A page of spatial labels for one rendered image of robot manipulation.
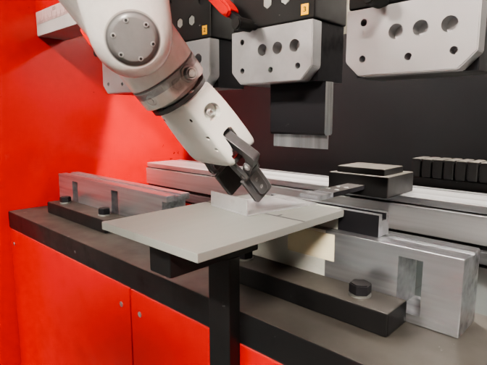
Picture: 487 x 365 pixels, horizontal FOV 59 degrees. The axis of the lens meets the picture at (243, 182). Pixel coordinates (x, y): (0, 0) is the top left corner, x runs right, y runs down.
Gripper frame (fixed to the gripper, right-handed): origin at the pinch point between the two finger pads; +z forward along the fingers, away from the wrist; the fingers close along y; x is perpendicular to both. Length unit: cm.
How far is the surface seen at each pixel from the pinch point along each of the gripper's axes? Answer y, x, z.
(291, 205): -3.2, -2.5, 6.6
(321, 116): -4.3, -13.8, -0.1
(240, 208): -3.0, 3.9, 0.5
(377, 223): -13.7, -5.9, 11.1
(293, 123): 0.6, -12.5, 0.1
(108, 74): 46.3, -10.0, -14.9
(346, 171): 5.5, -20.7, 19.0
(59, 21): 70, -17, -28
